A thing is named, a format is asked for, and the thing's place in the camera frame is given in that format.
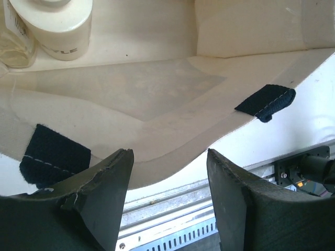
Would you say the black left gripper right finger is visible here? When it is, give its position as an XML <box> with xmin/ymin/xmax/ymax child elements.
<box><xmin>207</xmin><ymin>149</ymin><xmax>334</xmax><ymax>250</ymax></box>

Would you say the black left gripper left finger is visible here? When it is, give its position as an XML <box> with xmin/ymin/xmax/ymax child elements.
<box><xmin>1</xmin><ymin>149</ymin><xmax>134</xmax><ymax>250</ymax></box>

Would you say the cream canvas tote bag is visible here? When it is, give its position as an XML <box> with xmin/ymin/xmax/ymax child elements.
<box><xmin>1</xmin><ymin>1</ymin><xmax>334</xmax><ymax>188</ymax></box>

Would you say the cream cylindrical bottle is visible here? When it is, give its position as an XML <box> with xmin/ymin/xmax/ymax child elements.
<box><xmin>10</xmin><ymin>0</ymin><xmax>93</xmax><ymax>61</ymax></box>

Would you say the clear yellow liquid bottle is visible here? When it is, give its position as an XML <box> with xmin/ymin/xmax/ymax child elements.
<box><xmin>1</xmin><ymin>0</ymin><xmax>37</xmax><ymax>69</ymax></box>

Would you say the grey slotted cable duct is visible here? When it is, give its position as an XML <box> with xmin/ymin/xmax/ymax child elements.
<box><xmin>115</xmin><ymin>215</ymin><xmax>218</xmax><ymax>250</ymax></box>

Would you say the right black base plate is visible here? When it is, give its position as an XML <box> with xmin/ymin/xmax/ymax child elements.
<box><xmin>274</xmin><ymin>146</ymin><xmax>330</xmax><ymax>187</ymax></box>

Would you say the aluminium mounting rail front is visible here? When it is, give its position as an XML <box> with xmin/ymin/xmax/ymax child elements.
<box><xmin>120</xmin><ymin>162</ymin><xmax>278</xmax><ymax>233</ymax></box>

